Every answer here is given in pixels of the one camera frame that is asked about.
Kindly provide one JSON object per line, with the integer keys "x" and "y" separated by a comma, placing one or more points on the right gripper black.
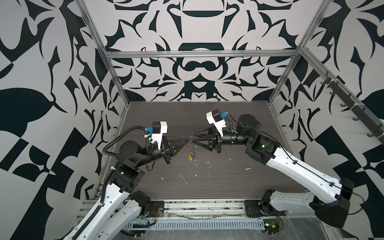
{"x": 216, "y": 144}

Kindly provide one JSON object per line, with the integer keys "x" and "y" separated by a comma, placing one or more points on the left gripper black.
{"x": 170, "y": 145}

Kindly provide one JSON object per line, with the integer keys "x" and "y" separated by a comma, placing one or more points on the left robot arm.
{"x": 119, "y": 204}

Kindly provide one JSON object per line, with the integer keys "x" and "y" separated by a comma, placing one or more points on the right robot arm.
{"x": 328, "y": 198}

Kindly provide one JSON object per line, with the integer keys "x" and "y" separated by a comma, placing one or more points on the small green circuit board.
{"x": 272, "y": 227}

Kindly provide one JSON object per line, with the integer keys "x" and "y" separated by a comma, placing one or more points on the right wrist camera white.
{"x": 217, "y": 118}

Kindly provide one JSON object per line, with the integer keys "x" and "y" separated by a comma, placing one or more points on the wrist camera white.
{"x": 155, "y": 133}
{"x": 217, "y": 118}

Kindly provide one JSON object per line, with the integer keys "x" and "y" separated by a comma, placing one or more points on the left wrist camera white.
{"x": 155, "y": 133}

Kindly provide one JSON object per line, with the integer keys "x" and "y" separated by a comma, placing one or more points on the aluminium front rail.
{"x": 204, "y": 207}

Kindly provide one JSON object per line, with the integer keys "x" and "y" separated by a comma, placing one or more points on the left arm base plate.
{"x": 155, "y": 209}

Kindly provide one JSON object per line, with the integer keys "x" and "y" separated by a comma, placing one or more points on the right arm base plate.
{"x": 261, "y": 208}

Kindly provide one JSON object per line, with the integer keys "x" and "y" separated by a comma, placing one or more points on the white slotted cable duct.
{"x": 207, "y": 224}

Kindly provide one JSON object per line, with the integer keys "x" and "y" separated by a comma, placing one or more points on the black wall hook rack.
{"x": 351, "y": 102}

